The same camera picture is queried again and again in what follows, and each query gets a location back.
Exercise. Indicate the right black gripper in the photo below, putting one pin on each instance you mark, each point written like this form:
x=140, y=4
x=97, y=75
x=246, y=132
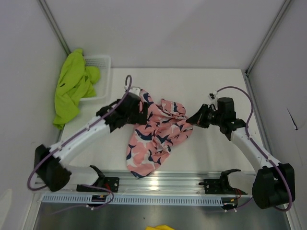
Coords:
x=198, y=118

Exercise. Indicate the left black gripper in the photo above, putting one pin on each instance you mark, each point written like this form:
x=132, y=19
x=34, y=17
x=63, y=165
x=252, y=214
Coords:
x=140, y=118

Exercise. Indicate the pink shark print shorts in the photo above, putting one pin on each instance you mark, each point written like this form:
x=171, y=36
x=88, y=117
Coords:
x=150, y=144

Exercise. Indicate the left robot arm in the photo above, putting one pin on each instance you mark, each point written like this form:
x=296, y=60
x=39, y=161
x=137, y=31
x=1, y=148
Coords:
x=52, y=163

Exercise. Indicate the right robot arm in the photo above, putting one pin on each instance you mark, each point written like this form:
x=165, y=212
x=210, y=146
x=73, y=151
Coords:
x=274, y=183

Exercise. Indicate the lime green shorts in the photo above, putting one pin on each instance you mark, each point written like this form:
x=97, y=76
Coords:
x=76, y=81

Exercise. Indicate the white perforated plastic basket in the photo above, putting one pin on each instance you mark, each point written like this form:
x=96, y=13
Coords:
x=103, y=63

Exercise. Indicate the yellow cloth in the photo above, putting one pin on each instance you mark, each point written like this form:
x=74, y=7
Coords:
x=160, y=227

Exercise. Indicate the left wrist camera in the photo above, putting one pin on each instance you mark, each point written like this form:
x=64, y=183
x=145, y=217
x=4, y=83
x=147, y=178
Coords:
x=135, y=90

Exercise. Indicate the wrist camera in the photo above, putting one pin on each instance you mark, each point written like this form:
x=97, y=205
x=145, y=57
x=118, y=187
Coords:
x=213, y=95
x=135, y=90

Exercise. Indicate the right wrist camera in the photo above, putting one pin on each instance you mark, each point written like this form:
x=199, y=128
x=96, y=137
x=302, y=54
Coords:
x=213, y=95

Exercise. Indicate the right aluminium frame post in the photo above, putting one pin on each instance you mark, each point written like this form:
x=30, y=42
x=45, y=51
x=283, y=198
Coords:
x=277, y=20

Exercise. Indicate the aluminium frame post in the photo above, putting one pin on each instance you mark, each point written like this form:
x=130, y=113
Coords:
x=277, y=20
x=54, y=25

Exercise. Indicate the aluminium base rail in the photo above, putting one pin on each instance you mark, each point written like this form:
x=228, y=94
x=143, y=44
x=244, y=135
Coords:
x=157, y=183

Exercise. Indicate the slotted cable duct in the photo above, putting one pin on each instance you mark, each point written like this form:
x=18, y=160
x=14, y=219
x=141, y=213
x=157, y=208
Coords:
x=206, y=201

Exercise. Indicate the left aluminium frame post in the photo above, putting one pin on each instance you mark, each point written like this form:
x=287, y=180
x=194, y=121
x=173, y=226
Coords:
x=54, y=25

